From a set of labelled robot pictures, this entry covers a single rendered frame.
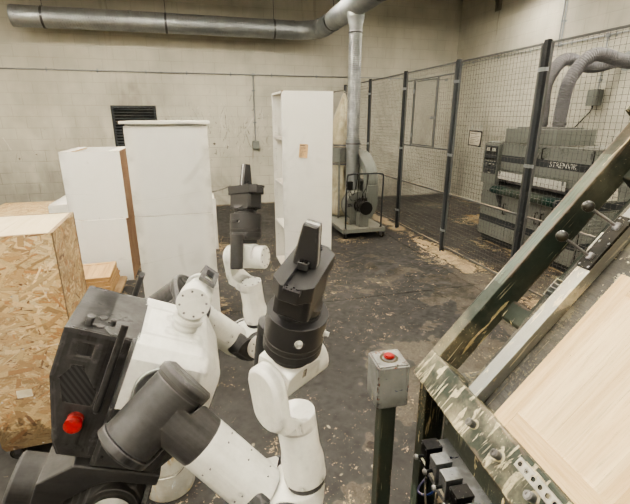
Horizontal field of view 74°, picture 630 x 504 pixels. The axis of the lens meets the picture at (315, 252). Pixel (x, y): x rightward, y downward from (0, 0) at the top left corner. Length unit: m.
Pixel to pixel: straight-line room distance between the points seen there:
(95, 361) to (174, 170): 2.47
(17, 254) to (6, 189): 7.44
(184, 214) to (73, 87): 6.30
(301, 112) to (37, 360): 3.45
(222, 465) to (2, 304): 1.90
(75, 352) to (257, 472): 0.39
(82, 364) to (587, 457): 1.17
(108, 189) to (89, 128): 4.32
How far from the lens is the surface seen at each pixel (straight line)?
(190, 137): 3.23
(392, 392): 1.62
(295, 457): 0.74
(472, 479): 1.50
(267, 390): 0.64
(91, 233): 5.18
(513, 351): 1.53
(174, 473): 2.35
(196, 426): 0.75
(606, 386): 1.38
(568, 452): 1.36
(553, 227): 1.75
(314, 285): 0.52
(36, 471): 1.15
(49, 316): 2.49
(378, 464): 1.86
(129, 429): 0.75
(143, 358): 0.85
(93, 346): 0.88
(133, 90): 9.18
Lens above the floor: 1.77
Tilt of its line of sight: 18 degrees down
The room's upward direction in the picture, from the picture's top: straight up
